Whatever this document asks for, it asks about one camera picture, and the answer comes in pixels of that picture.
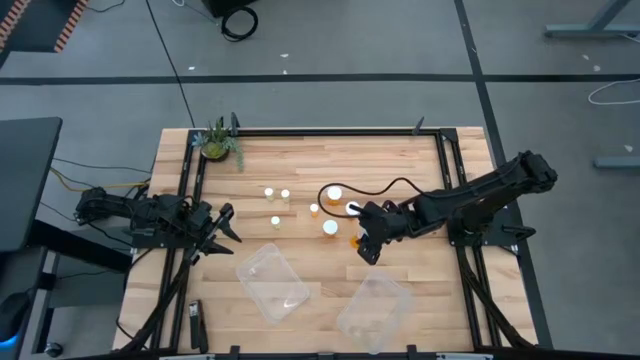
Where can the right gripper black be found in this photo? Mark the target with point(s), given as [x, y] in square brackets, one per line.
[382, 222]

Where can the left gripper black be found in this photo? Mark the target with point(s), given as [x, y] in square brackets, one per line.
[202, 220]

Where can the large amber medicine bottle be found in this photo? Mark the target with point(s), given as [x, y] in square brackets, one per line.
[334, 193]
[354, 243]
[351, 209]
[330, 227]

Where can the small pale yellow medicine bottle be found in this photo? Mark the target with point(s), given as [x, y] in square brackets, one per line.
[275, 221]
[285, 194]
[269, 193]

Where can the clear plastic bin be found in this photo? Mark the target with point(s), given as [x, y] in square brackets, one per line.
[272, 282]
[375, 310]

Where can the small amber medicine bottle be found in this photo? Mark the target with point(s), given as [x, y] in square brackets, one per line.
[314, 209]

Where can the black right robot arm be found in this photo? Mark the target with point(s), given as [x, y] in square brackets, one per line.
[480, 200]

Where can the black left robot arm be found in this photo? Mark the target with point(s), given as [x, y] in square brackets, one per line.
[150, 215]

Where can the potted succulent plant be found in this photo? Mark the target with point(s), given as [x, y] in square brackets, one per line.
[215, 149]

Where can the black rectangular device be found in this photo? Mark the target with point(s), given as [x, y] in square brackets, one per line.
[197, 325]

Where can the black caster wheel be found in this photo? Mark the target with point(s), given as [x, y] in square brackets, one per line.
[52, 349]

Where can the black desk top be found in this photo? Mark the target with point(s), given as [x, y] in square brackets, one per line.
[25, 185]

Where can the black computer mouse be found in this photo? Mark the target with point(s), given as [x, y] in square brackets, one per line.
[12, 310]

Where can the black floor box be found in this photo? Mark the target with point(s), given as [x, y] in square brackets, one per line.
[220, 6]

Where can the short grey table foot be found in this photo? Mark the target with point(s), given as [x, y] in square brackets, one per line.
[617, 162]

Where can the black mat with orange stripes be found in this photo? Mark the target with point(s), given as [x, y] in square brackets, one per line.
[40, 25]

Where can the long grey table foot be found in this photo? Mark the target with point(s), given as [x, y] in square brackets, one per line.
[590, 31]

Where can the black aluminium table frame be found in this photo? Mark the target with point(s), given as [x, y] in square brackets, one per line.
[325, 133]

